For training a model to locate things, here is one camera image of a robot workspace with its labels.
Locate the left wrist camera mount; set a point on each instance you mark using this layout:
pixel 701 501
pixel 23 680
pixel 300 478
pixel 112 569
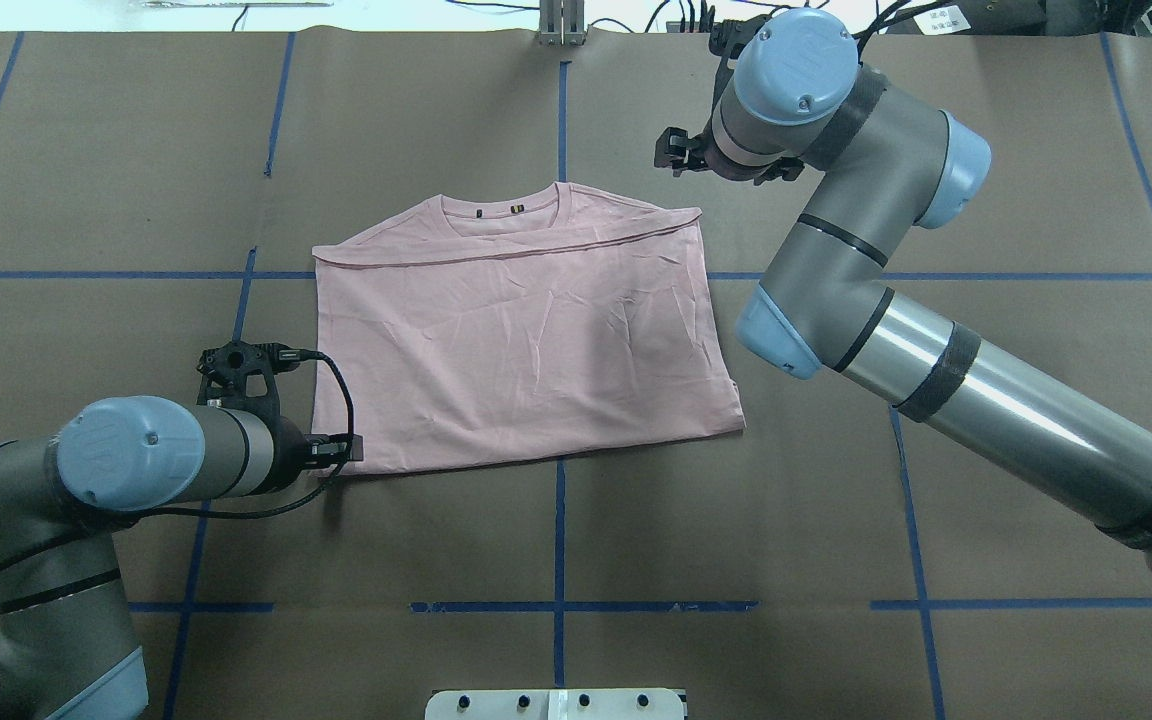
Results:
pixel 241 376

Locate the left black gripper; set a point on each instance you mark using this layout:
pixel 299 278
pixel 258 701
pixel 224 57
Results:
pixel 289 452

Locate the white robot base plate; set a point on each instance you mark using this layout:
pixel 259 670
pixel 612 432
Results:
pixel 559 703

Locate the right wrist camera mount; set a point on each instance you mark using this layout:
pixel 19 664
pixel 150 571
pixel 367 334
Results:
pixel 727 38

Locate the aluminium frame post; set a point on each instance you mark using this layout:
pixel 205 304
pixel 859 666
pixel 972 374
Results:
pixel 562 23

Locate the blue tape grid lines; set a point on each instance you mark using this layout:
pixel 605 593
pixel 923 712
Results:
pixel 832 561

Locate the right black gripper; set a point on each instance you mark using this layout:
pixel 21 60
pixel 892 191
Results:
pixel 677 150

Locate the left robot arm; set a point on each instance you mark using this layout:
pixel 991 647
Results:
pixel 68 647

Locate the pink Snoopy t-shirt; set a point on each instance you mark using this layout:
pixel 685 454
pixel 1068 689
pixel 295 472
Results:
pixel 479 333

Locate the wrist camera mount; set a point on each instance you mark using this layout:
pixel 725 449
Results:
pixel 241 376
pixel 727 38

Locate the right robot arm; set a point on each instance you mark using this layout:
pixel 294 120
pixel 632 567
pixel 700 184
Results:
pixel 792 92

